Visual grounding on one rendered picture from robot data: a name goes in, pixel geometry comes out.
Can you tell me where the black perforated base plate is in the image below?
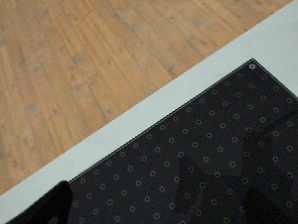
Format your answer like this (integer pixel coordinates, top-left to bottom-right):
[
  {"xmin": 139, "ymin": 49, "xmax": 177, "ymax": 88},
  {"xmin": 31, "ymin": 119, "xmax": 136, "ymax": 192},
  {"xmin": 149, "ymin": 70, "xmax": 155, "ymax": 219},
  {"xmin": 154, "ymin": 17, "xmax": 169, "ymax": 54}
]
[{"xmin": 67, "ymin": 58, "xmax": 298, "ymax": 224}]

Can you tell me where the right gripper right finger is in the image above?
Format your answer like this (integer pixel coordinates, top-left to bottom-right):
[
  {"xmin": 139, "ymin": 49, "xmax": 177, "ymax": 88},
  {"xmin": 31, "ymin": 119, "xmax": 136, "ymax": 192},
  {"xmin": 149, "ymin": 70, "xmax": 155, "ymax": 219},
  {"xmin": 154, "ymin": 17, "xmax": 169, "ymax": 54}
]
[{"xmin": 242, "ymin": 187, "xmax": 295, "ymax": 224}]

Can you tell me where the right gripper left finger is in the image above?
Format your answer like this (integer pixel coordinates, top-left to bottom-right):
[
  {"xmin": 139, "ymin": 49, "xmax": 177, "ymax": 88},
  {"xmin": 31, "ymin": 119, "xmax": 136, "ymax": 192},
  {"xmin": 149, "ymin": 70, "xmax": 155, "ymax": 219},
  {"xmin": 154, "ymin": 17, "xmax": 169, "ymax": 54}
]
[{"xmin": 8, "ymin": 180, "xmax": 73, "ymax": 224}]

